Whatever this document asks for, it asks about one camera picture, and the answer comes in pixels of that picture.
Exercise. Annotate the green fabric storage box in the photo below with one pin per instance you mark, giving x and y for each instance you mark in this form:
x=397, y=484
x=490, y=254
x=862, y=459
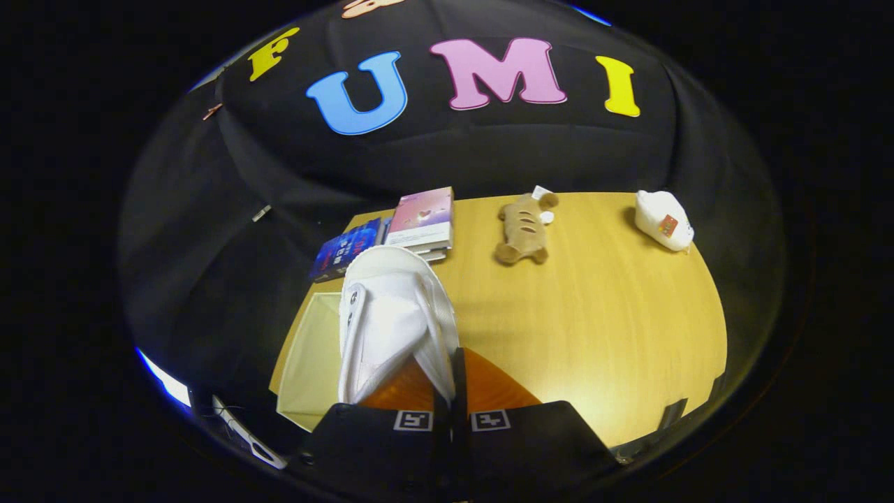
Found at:
x=311, y=363

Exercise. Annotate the thin white book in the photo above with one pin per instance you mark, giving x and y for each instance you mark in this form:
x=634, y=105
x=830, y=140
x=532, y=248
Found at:
x=433, y=248

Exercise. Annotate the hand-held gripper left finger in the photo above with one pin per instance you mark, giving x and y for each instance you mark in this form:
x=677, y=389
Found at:
x=377, y=447

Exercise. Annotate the dark blue book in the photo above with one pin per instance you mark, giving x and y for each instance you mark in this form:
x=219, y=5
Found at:
x=346, y=248

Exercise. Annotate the black clamp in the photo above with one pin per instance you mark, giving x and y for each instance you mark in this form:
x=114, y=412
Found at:
x=674, y=413

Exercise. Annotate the brown bread plush toy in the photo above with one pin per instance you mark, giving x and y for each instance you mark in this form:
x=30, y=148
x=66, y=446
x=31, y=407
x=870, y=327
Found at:
x=524, y=227

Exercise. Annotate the pink clip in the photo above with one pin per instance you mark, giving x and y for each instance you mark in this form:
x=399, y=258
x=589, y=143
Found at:
x=211, y=112

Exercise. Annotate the white canvas shoe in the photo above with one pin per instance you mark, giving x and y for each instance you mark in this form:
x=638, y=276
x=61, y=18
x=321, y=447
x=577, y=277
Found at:
x=391, y=314

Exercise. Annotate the thin grey book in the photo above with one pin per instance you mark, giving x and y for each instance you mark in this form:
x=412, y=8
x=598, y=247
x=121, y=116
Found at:
x=436, y=256

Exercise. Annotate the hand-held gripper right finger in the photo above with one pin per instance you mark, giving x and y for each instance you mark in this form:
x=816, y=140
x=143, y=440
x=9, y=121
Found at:
x=531, y=440

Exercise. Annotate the silver clip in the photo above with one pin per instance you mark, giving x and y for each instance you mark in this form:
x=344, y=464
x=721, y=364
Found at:
x=262, y=213

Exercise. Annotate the lit computer screen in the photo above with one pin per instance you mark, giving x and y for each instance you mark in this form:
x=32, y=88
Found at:
x=164, y=381

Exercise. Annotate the white metal bar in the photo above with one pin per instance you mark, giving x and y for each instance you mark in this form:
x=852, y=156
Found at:
x=244, y=433

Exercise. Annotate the white plush toy red label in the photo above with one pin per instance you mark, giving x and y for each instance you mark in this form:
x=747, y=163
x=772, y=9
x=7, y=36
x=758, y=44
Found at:
x=663, y=220

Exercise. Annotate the pink cover book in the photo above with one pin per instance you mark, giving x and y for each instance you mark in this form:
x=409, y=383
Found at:
x=422, y=213

